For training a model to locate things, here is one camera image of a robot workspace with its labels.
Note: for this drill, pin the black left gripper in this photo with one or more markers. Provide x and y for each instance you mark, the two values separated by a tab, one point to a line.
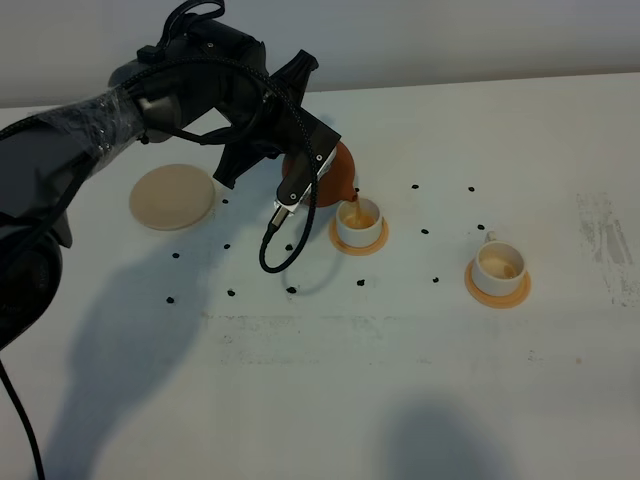
266	117

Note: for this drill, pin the brown clay teapot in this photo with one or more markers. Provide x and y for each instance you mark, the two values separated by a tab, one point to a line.
337	184

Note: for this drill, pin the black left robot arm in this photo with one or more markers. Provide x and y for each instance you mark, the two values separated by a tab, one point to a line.
203	82

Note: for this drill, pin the beige round teapot coaster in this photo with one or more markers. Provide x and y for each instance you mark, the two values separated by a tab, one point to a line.
172	197

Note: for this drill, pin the orange coaster near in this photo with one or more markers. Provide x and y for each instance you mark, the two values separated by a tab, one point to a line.
361	242

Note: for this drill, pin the white teacup near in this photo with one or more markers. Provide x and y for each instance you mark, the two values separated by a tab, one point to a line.
359	214

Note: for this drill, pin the white teacup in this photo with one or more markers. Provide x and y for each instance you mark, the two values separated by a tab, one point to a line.
498	268
359	214

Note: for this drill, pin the white teacup far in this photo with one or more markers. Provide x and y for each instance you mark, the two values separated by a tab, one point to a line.
498	268

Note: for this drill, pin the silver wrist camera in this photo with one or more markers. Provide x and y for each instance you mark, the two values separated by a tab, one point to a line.
295	186

